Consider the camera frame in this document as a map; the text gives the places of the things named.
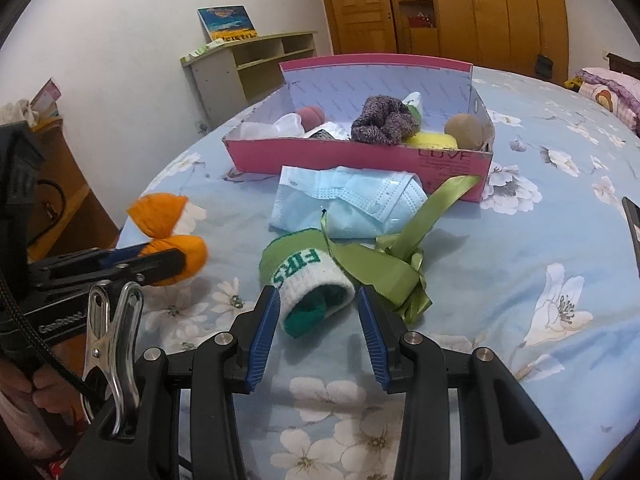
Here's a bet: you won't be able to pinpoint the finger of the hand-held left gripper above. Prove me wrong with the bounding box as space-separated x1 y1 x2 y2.
30 242 152 274
35 250 187 292

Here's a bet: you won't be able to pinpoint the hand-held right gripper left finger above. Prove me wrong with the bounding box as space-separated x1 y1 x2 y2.
70 290 282 480

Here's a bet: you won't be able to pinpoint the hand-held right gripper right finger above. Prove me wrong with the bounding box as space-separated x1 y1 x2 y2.
356 285 583 480

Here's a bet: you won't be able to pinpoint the orange cloth bundle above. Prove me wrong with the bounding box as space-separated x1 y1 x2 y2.
126 193 209 287

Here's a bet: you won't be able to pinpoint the white and green sock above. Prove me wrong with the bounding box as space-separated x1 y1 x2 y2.
402 91 426 133
257 228 356 338

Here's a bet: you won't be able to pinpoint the pink cardboard shoe box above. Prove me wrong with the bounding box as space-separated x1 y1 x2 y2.
222 52 496 203

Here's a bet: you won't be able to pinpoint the grey purple knit sock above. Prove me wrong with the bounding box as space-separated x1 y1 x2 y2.
350 95 421 147

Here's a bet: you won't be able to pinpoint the pink makeup sponge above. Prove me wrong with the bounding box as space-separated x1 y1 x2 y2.
295 105 326 133

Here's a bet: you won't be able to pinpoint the tan makeup sponge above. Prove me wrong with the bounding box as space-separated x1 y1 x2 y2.
444 114 488 151

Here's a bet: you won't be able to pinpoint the person's left forearm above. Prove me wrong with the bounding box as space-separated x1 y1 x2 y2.
0 395 73 480

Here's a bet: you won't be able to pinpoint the person's left hand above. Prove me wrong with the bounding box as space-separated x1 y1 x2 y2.
0 355 81 413

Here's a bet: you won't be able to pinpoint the wooden cabinet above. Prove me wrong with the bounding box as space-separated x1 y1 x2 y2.
0 115 121 263

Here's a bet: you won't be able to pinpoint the green satin ribbon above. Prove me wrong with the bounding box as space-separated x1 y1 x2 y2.
320 174 480 325

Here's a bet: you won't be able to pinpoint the metal spring clip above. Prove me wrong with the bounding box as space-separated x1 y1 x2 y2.
82 281 146 438

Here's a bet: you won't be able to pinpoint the blue face mask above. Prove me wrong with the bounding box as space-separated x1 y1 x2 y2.
280 165 428 223
270 195 396 239

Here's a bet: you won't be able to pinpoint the white cloth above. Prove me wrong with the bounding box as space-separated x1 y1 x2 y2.
0 101 38 128

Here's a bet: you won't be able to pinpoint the pink card box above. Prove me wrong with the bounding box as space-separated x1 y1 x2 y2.
30 78 62 116

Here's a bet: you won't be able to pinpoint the blue floral bedsheet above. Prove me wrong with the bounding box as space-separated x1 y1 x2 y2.
90 62 640 480

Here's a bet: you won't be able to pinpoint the pale green shelf desk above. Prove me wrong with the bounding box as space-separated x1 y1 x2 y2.
180 31 318 131

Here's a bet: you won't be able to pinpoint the yellow sponge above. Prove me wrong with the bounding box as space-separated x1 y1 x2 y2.
407 131 460 150

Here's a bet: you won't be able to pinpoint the papers on shelf desk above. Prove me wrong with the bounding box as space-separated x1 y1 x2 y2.
182 42 223 58

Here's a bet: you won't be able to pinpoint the blue and yellow painting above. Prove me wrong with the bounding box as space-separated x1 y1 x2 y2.
197 6 260 43

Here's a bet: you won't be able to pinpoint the black smartphone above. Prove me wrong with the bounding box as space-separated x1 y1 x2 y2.
621 196 640 281

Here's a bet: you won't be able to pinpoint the wooden door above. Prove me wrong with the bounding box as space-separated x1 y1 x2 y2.
315 0 398 56

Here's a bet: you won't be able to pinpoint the pink ruffled pillow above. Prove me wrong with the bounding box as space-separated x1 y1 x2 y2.
580 66 640 132

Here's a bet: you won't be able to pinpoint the wooden wardrobe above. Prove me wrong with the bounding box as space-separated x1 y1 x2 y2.
385 0 571 86

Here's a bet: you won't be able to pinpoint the dark wooden headboard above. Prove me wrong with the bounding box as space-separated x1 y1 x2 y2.
606 52 640 81

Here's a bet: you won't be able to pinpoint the black braided cable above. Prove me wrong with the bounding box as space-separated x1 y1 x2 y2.
0 270 103 413

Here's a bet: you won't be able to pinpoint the thin black cable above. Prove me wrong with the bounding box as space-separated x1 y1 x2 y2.
27 180 69 247

